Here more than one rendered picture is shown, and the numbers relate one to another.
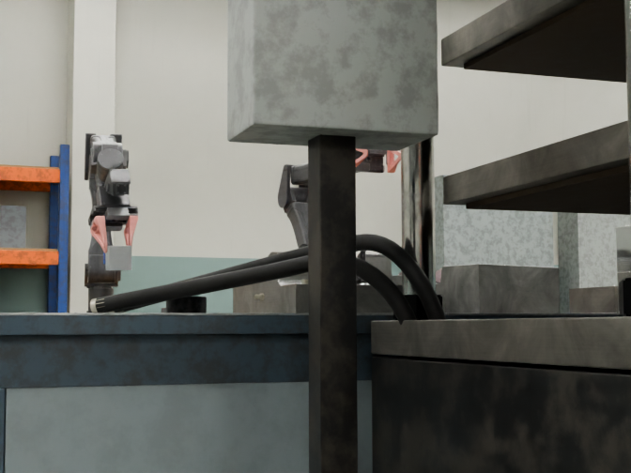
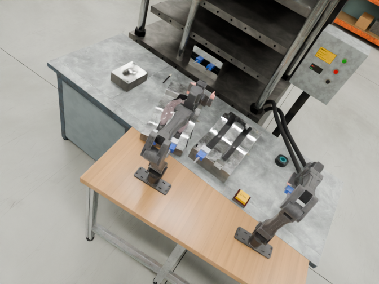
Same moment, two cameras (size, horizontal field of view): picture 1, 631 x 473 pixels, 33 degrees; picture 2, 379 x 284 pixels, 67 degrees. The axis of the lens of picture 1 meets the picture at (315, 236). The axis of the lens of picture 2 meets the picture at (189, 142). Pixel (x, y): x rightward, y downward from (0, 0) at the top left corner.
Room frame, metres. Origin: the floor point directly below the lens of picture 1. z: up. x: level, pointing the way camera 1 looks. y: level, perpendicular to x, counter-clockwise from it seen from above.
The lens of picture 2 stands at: (3.55, 0.58, 2.07)
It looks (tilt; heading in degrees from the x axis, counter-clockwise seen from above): 47 degrees down; 216
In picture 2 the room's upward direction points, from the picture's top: 23 degrees clockwise
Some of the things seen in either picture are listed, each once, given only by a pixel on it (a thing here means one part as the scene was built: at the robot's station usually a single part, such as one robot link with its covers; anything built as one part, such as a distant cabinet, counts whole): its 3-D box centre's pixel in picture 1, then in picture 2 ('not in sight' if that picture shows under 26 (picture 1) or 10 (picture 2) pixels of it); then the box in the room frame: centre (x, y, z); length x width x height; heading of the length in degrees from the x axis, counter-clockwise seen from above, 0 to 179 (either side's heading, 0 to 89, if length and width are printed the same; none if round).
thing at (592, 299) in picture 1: (616, 301); (129, 76); (2.66, -0.76, 0.84); 0.20 x 0.15 x 0.07; 19
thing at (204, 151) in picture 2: not in sight; (199, 156); (2.65, 0.03, 0.89); 0.13 x 0.05 x 0.05; 19
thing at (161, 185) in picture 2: not in sight; (153, 177); (2.93, 0.01, 0.84); 0.20 x 0.07 x 0.08; 117
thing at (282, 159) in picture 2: (186, 305); (281, 160); (2.10, 0.26, 0.82); 0.08 x 0.08 x 0.04
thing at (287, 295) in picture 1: (316, 285); (229, 140); (2.38, 0.00, 0.87); 0.50 x 0.26 x 0.14; 19
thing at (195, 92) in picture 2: not in sight; (189, 102); (2.77, -0.08, 1.24); 0.12 x 0.09 x 0.12; 27
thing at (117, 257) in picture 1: (114, 257); (289, 191); (2.36, 0.45, 0.93); 0.13 x 0.05 x 0.05; 24
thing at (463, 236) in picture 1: (485, 300); not in sight; (8.53, -1.37, 0.98); 1.00 x 0.47 x 1.95; 111
